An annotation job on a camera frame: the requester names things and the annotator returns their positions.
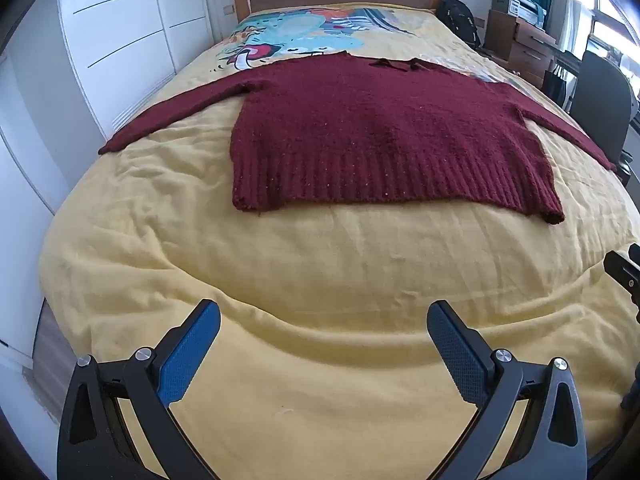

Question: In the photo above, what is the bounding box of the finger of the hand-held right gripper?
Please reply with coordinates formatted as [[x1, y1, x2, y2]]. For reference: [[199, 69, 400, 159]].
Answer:
[[603, 244, 640, 323]]

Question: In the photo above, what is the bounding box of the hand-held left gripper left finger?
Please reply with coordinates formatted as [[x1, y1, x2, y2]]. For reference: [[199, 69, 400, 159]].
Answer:
[[56, 298, 222, 480]]

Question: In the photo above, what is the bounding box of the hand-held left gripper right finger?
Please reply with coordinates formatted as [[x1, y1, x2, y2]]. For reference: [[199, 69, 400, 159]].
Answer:
[[425, 300, 589, 480]]

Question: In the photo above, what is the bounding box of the dark red knitted sweater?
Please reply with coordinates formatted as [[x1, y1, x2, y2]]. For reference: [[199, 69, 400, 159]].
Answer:
[[98, 52, 617, 226]]

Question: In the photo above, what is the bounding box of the yellow printed blanket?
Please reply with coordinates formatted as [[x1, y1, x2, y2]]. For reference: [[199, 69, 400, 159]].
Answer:
[[39, 4, 640, 480]]

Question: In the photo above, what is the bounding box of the dark office chair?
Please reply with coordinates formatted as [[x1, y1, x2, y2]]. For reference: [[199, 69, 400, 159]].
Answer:
[[570, 50, 640, 181]]

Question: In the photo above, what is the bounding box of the black bag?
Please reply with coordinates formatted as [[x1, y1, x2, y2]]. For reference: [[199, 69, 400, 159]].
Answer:
[[542, 67, 571, 106]]

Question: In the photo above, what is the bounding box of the wooden drawer cabinet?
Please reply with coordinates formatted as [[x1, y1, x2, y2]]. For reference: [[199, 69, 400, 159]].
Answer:
[[484, 9, 558, 88]]

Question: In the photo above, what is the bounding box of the black backpack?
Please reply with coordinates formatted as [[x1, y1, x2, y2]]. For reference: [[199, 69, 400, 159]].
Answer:
[[435, 0, 482, 50]]

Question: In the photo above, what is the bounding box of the white wardrobe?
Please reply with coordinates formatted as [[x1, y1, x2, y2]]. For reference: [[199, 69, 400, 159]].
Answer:
[[0, 0, 217, 376]]

